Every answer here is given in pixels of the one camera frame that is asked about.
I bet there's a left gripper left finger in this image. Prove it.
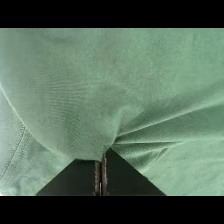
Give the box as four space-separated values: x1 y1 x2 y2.
35 159 101 197

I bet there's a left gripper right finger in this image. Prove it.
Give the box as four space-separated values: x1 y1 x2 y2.
101 148 167 197

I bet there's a dark green garment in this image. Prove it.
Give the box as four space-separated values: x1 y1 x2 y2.
0 27 224 197

